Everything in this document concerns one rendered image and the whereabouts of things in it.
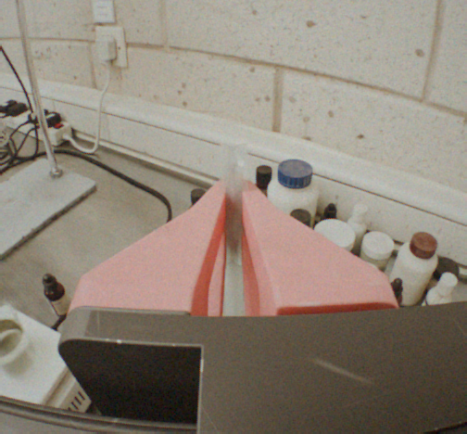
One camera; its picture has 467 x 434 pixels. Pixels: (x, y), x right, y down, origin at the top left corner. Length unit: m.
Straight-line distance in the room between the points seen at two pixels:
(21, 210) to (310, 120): 0.53
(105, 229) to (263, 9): 0.42
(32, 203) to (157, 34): 0.38
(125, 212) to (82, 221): 0.08
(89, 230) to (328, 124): 0.42
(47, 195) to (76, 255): 0.18
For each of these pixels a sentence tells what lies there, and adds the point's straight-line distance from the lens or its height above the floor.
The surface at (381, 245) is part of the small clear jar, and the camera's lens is 0.54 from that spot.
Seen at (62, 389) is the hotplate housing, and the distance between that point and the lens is 0.40.
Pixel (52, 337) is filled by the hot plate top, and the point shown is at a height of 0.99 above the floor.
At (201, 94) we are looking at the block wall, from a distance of 0.69.
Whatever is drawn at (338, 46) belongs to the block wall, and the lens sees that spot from 0.55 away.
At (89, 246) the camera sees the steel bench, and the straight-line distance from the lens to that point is 0.62.
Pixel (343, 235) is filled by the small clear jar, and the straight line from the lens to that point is 0.52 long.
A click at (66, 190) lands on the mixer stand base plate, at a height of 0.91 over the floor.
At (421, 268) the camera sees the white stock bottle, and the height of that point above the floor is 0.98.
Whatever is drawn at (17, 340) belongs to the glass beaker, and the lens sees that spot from 0.36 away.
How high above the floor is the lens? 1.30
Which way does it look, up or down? 37 degrees down
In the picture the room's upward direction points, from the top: straight up
